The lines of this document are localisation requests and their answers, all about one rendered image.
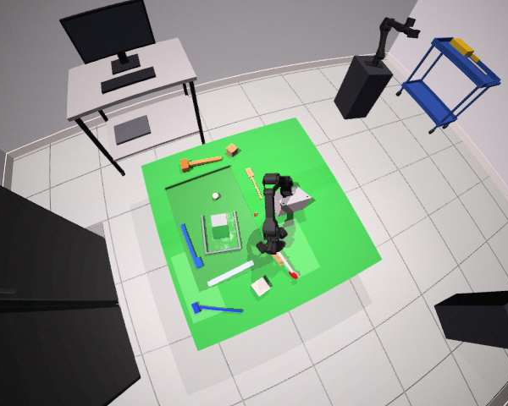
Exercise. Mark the green flat mat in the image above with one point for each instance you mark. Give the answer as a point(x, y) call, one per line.
point(192, 200)

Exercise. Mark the white curved strip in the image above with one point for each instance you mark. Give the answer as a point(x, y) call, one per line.
point(230, 274)

